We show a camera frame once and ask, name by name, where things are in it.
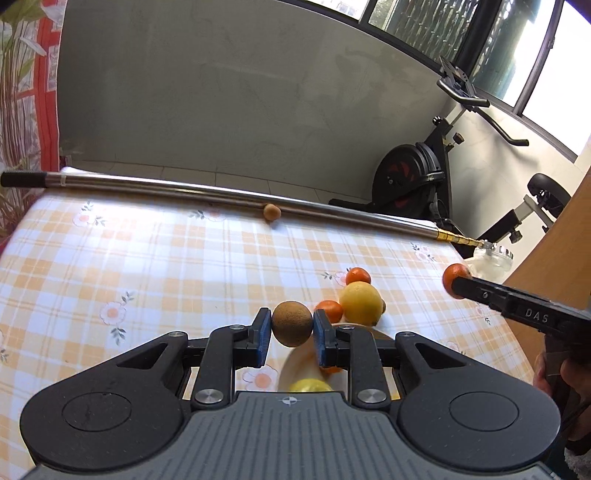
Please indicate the yellow lemon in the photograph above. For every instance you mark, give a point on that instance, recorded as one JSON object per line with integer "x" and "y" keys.
{"x": 309, "y": 386}

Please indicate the dark framed window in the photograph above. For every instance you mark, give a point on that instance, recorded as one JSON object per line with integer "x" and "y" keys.
{"x": 521, "y": 60}

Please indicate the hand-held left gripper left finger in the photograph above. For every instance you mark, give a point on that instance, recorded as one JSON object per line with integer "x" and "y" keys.
{"x": 262, "y": 339}

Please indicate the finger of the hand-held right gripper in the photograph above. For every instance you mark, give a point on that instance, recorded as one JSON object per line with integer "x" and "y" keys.
{"x": 482, "y": 294}

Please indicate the wooden board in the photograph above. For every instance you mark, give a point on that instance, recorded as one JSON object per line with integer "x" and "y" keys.
{"x": 554, "y": 258}

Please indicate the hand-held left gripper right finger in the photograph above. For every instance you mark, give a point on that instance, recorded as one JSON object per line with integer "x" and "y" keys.
{"x": 322, "y": 341}

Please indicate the white plastic bag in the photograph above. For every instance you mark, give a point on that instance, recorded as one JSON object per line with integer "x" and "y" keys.
{"x": 491, "y": 263}

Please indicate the long metal pole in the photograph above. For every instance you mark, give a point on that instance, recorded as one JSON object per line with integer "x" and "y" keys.
{"x": 138, "y": 183}

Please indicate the person's right hand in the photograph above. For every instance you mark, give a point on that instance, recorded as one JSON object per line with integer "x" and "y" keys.
{"x": 545, "y": 374}

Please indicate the large yellow citrus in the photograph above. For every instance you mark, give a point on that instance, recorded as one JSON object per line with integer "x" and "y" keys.
{"x": 361, "y": 303}

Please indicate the printed red curtain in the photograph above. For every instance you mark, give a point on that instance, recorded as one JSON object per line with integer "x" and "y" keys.
{"x": 23, "y": 115}

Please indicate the black exercise bike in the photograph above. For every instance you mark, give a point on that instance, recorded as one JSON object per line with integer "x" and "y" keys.
{"x": 406, "y": 180}

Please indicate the orange tangerine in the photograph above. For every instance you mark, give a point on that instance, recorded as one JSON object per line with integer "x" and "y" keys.
{"x": 358, "y": 276}
{"x": 455, "y": 274}
{"x": 331, "y": 369}
{"x": 330, "y": 310}

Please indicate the white plate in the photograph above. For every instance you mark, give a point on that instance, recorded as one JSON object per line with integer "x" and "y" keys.
{"x": 295, "y": 367}

